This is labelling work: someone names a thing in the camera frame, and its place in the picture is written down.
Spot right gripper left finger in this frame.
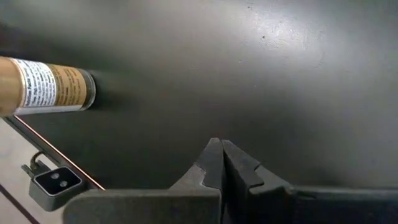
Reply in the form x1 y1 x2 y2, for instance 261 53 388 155
63 138 226 224

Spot black table edge frame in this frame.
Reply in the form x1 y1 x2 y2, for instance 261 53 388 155
2 114 106 191

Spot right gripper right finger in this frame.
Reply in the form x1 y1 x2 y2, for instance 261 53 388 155
221 139 398 224

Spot brown-capped spice jar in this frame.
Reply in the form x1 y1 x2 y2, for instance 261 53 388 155
0 55 97 118

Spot grey table-edge camera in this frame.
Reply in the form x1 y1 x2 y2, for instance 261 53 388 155
21 151 87 212

